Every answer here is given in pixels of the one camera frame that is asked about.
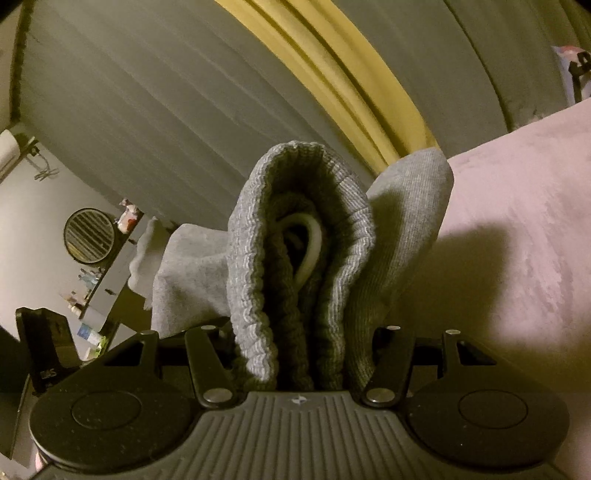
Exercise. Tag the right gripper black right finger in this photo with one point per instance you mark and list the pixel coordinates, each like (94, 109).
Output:
(396, 352)

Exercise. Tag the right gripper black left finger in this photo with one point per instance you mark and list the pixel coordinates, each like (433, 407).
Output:
(206, 350)

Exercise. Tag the grey sweatpants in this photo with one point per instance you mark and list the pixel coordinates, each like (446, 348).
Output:
(309, 266)

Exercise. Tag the white vanity dresser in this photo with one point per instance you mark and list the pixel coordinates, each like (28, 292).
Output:
(110, 312)

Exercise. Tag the grey vanity chair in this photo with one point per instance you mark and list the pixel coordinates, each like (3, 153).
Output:
(146, 262)

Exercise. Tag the round black mirror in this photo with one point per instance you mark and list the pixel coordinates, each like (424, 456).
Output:
(89, 236)

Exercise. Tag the pink bed blanket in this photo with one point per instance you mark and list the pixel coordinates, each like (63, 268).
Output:
(511, 266)

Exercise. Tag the small pink figurine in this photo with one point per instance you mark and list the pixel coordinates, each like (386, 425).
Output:
(129, 218)

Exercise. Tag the white air conditioner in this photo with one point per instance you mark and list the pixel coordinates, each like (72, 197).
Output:
(9, 153)

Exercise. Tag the grey-green curtain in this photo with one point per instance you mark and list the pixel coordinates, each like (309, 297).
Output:
(170, 103)

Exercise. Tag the yellow curtain panel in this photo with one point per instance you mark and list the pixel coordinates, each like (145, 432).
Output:
(345, 74)

